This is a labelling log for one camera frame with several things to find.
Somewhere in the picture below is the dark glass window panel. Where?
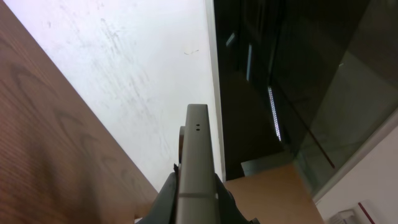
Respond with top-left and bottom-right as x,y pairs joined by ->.
214,0 -> 397,194

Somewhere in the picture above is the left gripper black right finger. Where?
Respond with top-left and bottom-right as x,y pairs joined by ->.
215,174 -> 260,224

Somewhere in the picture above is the white wall device red stripe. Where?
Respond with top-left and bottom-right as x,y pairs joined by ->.
328,202 -> 379,224

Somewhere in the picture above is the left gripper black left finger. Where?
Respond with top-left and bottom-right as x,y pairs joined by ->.
136,172 -> 178,224

